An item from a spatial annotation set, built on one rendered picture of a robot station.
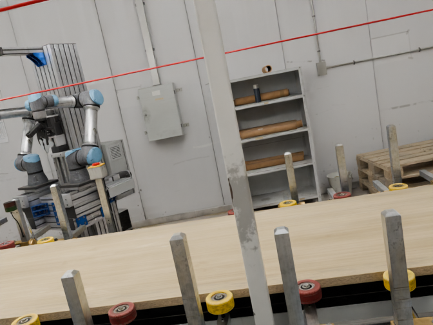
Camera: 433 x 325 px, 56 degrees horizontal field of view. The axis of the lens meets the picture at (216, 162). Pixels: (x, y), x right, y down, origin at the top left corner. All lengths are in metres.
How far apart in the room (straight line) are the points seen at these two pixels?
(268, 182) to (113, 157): 2.22
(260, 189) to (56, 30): 3.02
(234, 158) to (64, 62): 2.40
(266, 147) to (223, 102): 3.89
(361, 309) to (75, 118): 2.50
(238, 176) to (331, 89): 4.01
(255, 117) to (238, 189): 3.81
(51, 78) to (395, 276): 2.76
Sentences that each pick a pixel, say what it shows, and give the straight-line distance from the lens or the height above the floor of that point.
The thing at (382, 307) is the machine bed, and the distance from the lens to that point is 1.34.
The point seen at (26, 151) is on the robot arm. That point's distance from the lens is 3.54.
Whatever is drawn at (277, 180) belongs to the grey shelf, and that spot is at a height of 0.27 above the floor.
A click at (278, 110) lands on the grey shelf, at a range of 4.87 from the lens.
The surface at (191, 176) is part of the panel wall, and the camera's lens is 4.96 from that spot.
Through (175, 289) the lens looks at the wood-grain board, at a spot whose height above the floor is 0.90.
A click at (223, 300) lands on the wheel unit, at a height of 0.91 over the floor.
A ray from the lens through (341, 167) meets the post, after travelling 2.07.
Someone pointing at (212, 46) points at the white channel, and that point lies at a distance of 1.02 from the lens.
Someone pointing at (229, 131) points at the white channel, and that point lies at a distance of 1.02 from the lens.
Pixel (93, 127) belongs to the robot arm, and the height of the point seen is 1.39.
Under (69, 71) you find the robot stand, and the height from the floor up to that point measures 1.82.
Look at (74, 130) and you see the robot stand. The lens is 3.23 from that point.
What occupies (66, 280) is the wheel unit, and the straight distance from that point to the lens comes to 1.14.
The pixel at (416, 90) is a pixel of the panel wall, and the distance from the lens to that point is 5.33.
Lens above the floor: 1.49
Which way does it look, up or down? 10 degrees down
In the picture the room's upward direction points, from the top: 11 degrees counter-clockwise
